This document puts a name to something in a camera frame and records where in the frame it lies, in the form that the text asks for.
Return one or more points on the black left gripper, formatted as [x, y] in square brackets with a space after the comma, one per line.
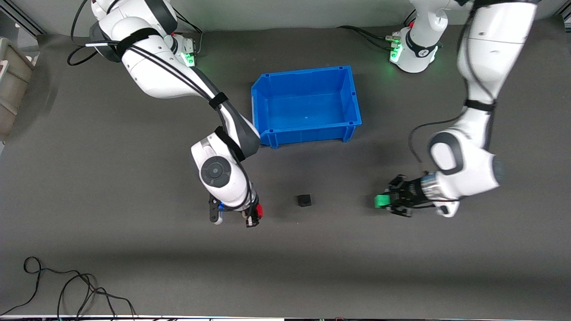
[407, 193]

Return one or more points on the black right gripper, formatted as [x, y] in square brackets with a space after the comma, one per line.
[251, 215]

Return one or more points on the small green cube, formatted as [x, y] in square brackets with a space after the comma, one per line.
[381, 201]

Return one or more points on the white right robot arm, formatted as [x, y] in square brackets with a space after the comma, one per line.
[151, 71]

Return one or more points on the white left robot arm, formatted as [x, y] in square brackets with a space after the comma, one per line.
[486, 53]

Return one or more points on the small black cube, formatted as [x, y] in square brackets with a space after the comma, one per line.
[305, 200]

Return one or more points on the blue plastic storage bin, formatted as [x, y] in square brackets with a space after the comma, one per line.
[305, 109]

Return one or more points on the beige plastic crate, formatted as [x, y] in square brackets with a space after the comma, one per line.
[13, 84]

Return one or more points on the aluminium frame rail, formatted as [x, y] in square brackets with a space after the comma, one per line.
[24, 20]
[566, 18]

